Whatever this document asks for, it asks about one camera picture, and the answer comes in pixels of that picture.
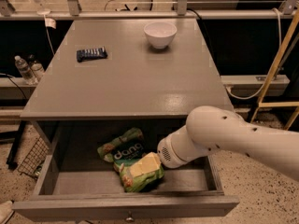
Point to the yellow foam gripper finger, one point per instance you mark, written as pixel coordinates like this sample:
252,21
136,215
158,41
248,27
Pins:
147,164

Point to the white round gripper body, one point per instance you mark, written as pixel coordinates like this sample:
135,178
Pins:
165,154

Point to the grey cabinet counter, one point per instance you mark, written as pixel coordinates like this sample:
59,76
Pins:
133,81

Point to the white ceramic bowl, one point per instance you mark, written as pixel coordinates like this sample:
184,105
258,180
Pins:
160,33

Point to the clear plastic water bottle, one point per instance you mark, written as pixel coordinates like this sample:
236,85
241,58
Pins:
25,70

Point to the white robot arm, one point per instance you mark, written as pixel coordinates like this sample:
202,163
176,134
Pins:
209,129

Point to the black wire basket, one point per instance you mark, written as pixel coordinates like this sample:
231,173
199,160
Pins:
33,161

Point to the green rice chip bag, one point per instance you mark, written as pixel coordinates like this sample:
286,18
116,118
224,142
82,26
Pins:
124,151

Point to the grey open drawer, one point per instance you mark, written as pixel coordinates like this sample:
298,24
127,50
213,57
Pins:
75,184

